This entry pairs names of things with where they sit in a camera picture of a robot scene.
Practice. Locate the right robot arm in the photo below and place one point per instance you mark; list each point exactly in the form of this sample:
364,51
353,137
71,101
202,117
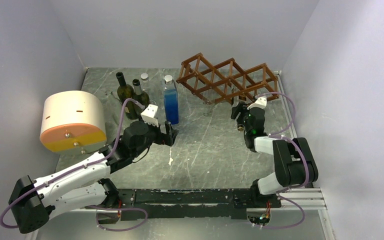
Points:
294,164

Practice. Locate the dark green open wine bottle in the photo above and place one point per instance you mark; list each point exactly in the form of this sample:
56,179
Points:
126,91

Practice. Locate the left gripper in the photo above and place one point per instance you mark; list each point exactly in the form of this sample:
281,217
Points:
167,138

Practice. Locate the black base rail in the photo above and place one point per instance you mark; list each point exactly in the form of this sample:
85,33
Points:
188,203

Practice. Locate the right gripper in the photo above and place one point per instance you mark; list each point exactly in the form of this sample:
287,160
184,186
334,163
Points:
242,108

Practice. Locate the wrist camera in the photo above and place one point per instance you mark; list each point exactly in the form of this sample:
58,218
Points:
148,115
260,102

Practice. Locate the brown wooden wine rack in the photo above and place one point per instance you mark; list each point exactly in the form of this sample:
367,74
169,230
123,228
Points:
227,79

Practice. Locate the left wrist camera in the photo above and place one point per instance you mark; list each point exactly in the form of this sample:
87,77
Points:
148,115

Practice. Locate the clear square gold-label bottle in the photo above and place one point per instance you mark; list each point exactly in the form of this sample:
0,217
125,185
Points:
239,111

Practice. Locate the clear bottle silver cap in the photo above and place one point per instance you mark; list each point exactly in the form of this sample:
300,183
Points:
145,84

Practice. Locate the cream and orange cylinder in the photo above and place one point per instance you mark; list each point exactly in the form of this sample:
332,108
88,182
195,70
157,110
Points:
73,123

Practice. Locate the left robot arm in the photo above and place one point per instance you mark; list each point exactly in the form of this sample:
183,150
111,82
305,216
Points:
33,202

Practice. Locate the blue square bottle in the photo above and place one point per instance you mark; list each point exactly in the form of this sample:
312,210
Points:
170,95

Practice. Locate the dark green labelled wine bottle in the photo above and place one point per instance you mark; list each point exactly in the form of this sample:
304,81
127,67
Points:
139,94

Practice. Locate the clear round glass bottle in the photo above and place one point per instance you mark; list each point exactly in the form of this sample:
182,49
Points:
210,97

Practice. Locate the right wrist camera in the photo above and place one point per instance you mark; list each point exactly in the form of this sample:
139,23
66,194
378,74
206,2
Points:
260,102

